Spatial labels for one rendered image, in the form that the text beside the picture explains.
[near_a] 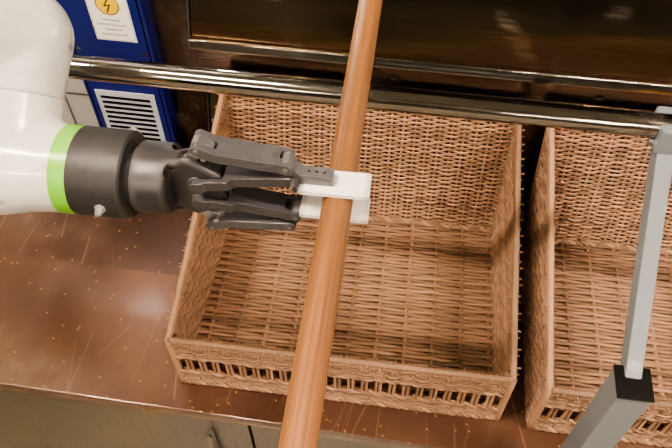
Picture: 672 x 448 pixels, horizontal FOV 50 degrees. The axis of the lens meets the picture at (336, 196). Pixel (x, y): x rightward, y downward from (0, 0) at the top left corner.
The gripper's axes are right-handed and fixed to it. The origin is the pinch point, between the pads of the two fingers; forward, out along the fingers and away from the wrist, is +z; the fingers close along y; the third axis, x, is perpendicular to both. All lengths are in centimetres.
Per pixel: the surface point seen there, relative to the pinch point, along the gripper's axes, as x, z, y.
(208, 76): -17.7, -17.7, 1.9
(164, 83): -17.1, -23.1, 3.1
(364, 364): -4.5, 3.8, 46.1
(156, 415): 0, -32, 67
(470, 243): -40, 22, 61
